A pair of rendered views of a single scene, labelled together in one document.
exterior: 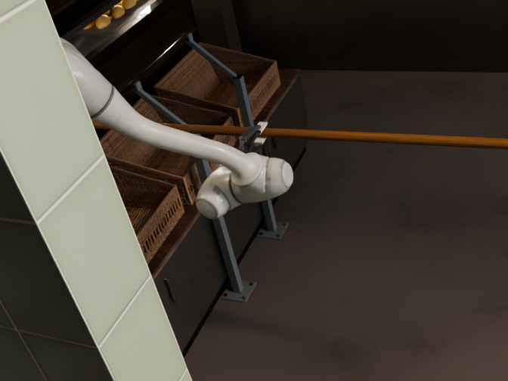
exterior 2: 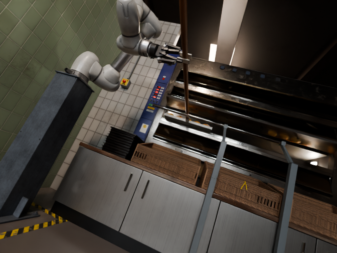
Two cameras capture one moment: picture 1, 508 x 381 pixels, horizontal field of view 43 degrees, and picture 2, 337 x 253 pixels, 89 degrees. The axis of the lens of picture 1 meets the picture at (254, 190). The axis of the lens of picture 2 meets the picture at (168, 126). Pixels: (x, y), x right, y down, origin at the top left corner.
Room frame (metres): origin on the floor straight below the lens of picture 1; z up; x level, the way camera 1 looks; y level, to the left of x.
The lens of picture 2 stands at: (1.63, -0.86, 0.57)
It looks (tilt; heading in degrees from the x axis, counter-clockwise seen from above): 15 degrees up; 72
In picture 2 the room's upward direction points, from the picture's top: 21 degrees clockwise
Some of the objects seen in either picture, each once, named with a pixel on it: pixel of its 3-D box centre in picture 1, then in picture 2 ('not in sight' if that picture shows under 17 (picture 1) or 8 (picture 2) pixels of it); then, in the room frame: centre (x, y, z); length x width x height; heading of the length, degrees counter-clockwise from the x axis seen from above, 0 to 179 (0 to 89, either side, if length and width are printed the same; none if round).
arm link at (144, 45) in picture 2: not in sight; (146, 48); (1.63, 0.05, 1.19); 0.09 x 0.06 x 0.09; 60
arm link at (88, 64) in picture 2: not in sight; (87, 65); (1.26, 0.64, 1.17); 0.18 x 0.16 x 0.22; 26
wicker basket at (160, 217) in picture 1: (99, 222); (169, 159); (2.24, 0.66, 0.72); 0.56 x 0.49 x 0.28; 151
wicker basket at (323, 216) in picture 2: (219, 85); (313, 212); (3.29, 0.05, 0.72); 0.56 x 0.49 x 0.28; 149
